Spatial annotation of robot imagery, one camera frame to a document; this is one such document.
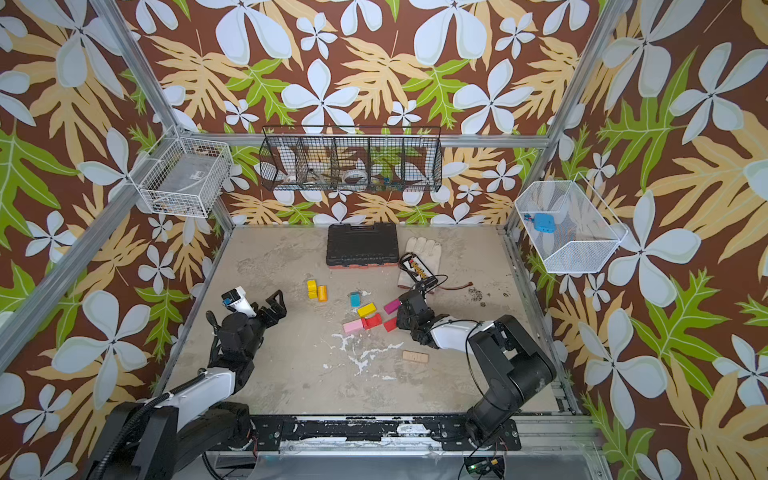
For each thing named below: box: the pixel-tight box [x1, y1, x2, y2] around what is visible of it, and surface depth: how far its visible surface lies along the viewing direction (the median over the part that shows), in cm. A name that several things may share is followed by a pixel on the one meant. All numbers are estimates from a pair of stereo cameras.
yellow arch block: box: [307, 279, 317, 299], surface depth 103 cm
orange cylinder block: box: [318, 285, 328, 303], surface depth 102 cm
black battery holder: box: [399, 252, 439, 291], surface depth 106 cm
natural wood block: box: [402, 350, 429, 363], surface depth 88 cm
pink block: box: [343, 319, 363, 334], surface depth 94 cm
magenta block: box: [384, 299, 401, 314], surface depth 100 cm
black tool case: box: [326, 223, 399, 269], surface depth 110 cm
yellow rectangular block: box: [358, 303, 377, 318], surface depth 98 cm
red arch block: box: [361, 313, 383, 330], surface depth 95 cm
